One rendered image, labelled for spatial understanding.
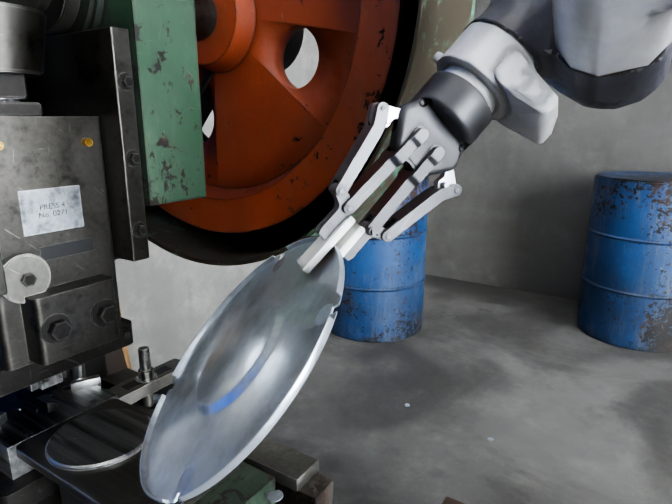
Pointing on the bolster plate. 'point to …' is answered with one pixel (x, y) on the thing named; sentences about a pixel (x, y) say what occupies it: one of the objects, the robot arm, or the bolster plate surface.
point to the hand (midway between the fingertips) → (330, 246)
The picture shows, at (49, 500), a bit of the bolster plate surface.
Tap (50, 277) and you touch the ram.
